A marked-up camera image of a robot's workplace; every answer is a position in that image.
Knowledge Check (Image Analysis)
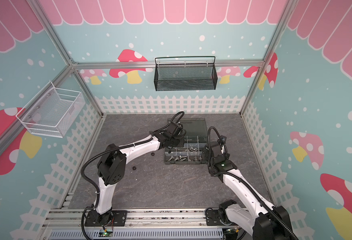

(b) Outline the grey transparent organizer box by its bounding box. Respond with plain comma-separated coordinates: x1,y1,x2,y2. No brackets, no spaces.
164,118,208,165

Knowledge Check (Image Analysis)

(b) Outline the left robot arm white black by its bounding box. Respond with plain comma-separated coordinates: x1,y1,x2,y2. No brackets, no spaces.
80,111,186,226

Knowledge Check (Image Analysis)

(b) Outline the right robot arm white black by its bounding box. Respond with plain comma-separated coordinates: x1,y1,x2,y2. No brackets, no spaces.
203,127,298,240

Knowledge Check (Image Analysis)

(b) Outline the black wire mesh basket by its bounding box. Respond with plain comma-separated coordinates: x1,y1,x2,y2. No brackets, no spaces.
154,56,218,91

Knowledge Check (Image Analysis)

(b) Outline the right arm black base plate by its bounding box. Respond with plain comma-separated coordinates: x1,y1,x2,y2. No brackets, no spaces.
205,208,237,226

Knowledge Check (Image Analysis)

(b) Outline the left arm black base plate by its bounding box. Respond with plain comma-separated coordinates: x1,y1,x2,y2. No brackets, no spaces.
85,210,128,227

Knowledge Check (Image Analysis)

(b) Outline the white wire mesh basket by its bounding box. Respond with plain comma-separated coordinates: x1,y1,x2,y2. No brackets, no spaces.
16,82,85,138

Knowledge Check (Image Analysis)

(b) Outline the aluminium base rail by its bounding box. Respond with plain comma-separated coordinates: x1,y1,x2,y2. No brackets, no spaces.
37,208,246,240

